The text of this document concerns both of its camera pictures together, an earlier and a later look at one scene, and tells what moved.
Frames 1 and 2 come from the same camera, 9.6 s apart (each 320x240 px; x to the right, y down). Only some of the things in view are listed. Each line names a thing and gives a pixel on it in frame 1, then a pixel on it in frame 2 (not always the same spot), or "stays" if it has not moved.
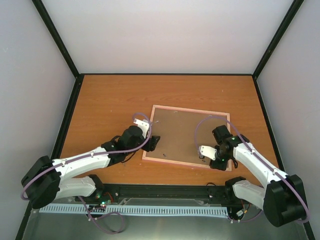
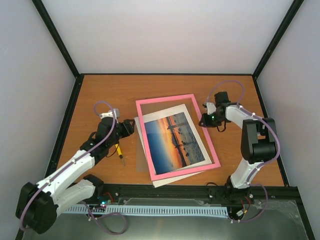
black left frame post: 55,36 stays
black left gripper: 151,144 to 126,126
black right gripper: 221,166 to 204,119
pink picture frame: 176,127 to 153,176
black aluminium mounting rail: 115,192 stays
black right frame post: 287,19 stays
